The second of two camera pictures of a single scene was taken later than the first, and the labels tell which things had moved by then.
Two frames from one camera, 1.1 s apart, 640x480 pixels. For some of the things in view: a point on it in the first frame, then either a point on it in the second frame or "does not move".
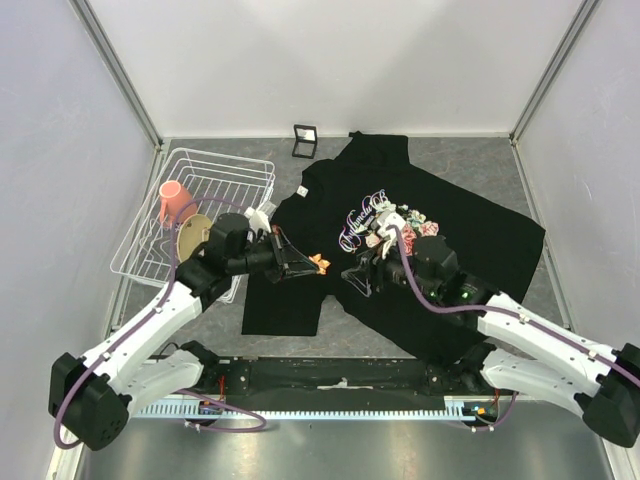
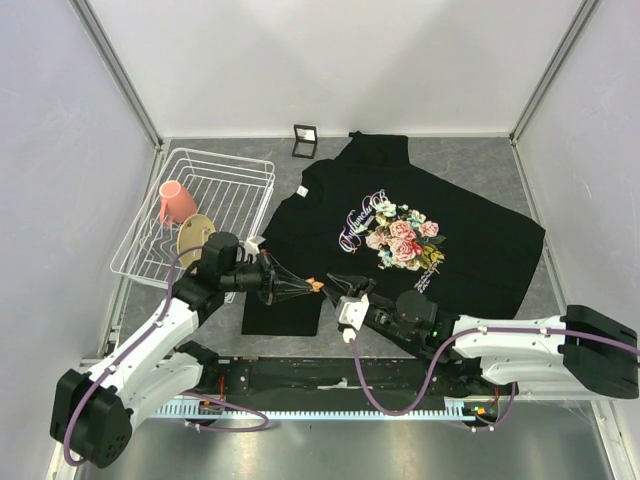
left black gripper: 287,261 to 277,282
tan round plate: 194,231 does not move
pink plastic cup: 172,197 does not move
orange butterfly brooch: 321,264 to 316,285
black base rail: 318,377 does not move
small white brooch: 302,191 does not move
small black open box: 305,141 does not move
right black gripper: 360,277 to 353,284
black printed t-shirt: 328,212 does not move
